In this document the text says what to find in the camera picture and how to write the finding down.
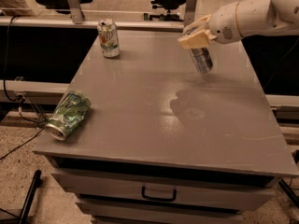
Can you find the metal railing frame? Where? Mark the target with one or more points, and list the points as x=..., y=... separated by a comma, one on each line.
x=30, y=13

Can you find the grey drawer cabinet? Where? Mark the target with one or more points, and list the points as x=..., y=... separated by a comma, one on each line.
x=156, y=122

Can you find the black stand leg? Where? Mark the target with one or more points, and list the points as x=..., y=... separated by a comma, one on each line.
x=21, y=216

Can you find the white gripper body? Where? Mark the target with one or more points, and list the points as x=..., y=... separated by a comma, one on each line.
x=223, y=27

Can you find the black drawer handle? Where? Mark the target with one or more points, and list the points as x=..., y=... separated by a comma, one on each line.
x=158, y=195

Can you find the crushed green can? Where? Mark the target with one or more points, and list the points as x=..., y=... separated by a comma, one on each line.
x=68, y=114

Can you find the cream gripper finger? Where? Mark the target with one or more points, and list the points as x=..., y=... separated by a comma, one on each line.
x=197, y=39
x=200, y=25

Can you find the white green soda can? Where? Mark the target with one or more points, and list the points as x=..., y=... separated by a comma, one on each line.
x=108, y=37

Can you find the silver redbull can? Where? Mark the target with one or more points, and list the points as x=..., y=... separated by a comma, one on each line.
x=202, y=60

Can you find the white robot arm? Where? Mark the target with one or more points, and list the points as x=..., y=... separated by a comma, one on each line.
x=238, y=20

